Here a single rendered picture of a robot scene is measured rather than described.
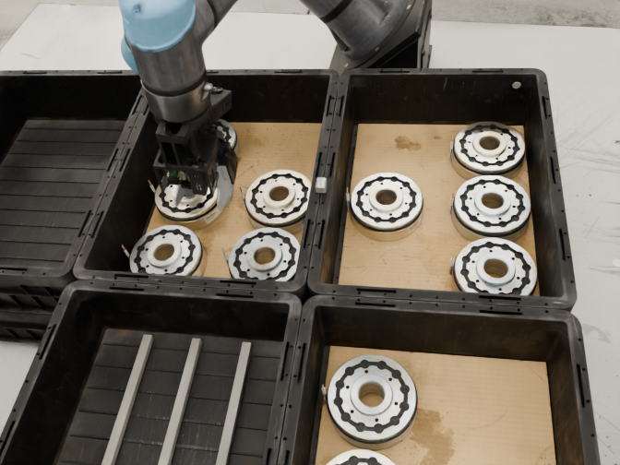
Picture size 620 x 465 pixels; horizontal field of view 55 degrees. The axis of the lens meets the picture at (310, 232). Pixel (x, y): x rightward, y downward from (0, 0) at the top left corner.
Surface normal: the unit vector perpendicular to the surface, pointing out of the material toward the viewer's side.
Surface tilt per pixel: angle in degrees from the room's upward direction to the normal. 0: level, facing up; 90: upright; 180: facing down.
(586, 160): 0
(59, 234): 0
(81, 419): 0
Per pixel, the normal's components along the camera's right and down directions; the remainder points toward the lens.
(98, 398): -0.11, -0.58
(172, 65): 0.26, 0.79
